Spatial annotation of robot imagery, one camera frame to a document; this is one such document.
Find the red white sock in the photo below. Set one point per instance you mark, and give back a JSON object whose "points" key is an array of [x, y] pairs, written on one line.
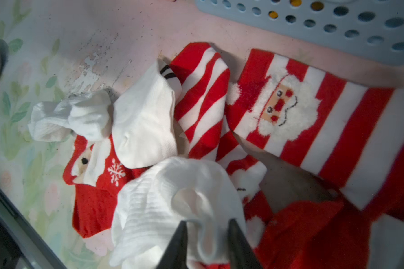
{"points": [[325, 235]]}

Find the light blue plastic basket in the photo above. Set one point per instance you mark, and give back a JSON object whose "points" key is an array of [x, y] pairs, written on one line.
{"points": [[369, 29]]}

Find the small white sock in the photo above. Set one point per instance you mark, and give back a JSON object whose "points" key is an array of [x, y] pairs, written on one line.
{"points": [[142, 130]]}

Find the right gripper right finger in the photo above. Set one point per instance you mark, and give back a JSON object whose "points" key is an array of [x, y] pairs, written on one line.
{"points": [[240, 254]]}

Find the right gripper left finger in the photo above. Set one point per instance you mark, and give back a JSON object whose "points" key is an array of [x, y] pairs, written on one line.
{"points": [[175, 255]]}

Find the white ribbed sock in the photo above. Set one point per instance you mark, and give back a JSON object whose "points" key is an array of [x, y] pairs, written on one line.
{"points": [[86, 115]]}

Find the white sock front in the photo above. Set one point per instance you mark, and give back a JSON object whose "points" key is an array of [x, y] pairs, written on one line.
{"points": [[150, 208]]}

